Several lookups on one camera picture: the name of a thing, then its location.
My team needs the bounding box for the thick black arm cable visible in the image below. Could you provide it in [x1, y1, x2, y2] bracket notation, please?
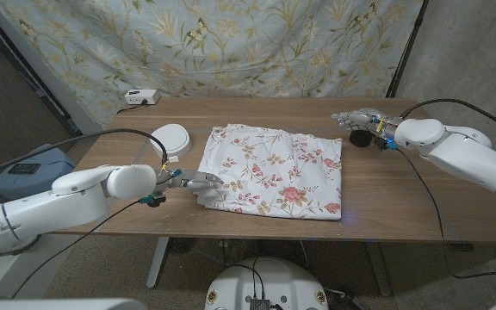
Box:
[399, 98, 496, 139]
[0, 127, 170, 182]

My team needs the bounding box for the black cylindrical speaker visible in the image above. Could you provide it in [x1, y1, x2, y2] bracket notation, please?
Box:
[349, 128, 374, 149]

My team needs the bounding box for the black slanted wall rail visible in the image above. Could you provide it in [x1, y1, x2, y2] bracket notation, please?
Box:
[0, 0, 81, 137]

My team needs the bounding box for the black power strip cable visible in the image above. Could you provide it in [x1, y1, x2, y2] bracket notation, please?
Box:
[115, 99, 149, 115]

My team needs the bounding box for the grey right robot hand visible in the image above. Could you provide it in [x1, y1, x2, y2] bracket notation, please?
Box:
[331, 108, 400, 143]

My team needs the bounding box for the white red-flowered cloth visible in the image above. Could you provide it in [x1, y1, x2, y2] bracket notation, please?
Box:
[196, 123, 344, 221]

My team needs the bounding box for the white power strip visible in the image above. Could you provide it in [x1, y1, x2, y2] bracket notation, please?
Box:
[123, 89, 161, 106]

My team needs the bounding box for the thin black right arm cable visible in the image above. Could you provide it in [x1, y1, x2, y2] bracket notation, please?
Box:
[396, 148, 496, 280]

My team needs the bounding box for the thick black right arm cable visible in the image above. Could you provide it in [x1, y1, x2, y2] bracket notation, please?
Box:
[399, 98, 496, 139]

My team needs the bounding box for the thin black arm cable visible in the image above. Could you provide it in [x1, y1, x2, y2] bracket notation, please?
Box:
[10, 198, 146, 299]
[396, 148, 496, 280]

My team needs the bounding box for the white floor platform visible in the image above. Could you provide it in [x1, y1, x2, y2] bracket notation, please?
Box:
[0, 234, 79, 299]

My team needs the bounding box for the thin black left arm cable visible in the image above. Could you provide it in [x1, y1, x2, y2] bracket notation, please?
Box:
[10, 198, 146, 299]

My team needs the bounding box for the white robot torso base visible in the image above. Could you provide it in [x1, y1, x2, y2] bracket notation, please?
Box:
[203, 257, 330, 310]

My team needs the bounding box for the black torso cable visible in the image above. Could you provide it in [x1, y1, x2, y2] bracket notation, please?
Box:
[229, 257, 267, 299]

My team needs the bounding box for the small black device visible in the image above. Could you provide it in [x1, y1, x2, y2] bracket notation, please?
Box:
[8, 162, 41, 175]

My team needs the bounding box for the grey table leg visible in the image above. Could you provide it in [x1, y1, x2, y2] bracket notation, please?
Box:
[364, 240, 394, 297]

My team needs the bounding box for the white table leg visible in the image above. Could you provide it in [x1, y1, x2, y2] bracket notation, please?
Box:
[146, 236, 171, 289]

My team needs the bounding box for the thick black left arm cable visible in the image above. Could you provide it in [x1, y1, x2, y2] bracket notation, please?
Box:
[0, 127, 170, 182]

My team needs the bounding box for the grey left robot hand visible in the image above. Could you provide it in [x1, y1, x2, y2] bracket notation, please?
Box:
[168, 169, 225, 194]

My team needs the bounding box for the blue box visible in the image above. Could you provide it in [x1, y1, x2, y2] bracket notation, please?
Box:
[0, 143, 77, 202]

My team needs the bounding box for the black backdrop stand pole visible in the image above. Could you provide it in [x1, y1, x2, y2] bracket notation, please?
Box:
[385, 0, 430, 99]

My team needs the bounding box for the pale blue floral backdrop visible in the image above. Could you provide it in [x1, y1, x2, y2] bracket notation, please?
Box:
[0, 0, 425, 129]

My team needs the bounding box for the white round flat device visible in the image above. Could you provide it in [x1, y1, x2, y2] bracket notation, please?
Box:
[149, 123, 192, 159]

